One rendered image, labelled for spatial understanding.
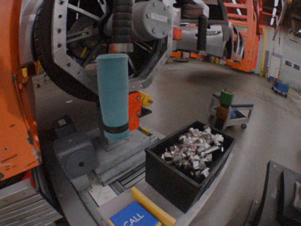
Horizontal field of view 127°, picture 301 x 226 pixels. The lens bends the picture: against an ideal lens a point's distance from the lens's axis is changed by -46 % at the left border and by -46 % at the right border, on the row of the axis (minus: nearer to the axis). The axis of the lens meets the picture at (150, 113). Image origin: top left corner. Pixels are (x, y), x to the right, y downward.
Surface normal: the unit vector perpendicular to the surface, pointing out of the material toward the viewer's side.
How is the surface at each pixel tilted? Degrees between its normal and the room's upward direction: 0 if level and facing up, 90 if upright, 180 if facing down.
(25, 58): 90
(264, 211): 0
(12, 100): 90
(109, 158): 0
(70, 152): 68
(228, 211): 0
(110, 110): 93
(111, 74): 88
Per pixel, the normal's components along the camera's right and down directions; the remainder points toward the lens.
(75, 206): 0.04, -0.89
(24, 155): 0.71, 0.34
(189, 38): -0.61, 0.32
